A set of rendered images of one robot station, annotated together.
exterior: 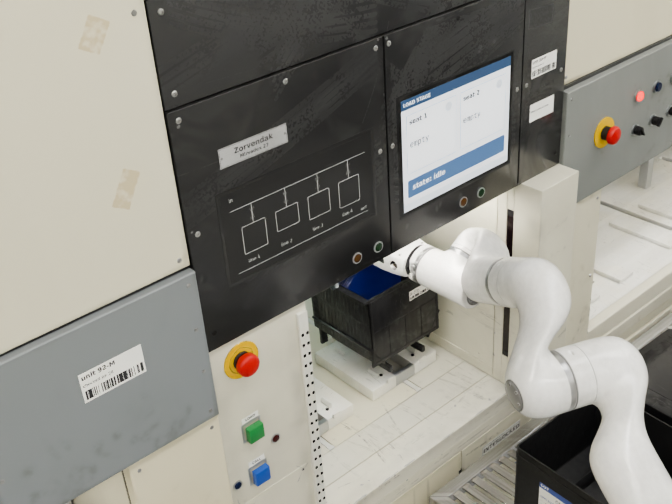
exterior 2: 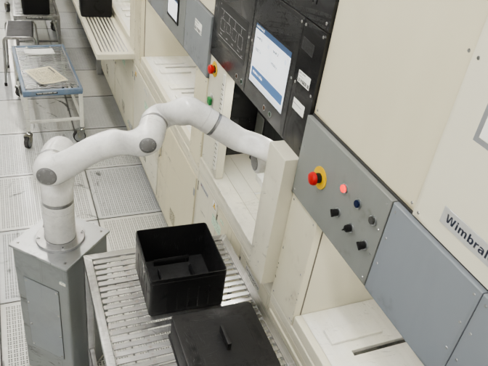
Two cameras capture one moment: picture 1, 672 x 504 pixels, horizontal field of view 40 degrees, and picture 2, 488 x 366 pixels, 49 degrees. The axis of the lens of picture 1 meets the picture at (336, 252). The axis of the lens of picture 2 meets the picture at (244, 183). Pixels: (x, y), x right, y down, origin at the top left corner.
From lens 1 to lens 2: 2.67 m
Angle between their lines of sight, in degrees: 82
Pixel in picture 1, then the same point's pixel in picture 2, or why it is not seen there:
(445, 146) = (263, 67)
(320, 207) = (234, 37)
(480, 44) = (283, 29)
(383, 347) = not seen: hidden behind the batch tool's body
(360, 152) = (245, 29)
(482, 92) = (279, 57)
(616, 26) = (351, 118)
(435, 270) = not seen: hidden behind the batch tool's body
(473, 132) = (272, 75)
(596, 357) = (145, 120)
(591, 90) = (319, 133)
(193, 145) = not seen: outside the picture
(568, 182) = (279, 158)
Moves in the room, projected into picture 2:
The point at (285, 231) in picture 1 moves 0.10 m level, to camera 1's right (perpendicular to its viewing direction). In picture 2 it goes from (226, 33) to (218, 41)
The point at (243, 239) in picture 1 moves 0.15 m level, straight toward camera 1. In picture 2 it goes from (221, 22) to (185, 15)
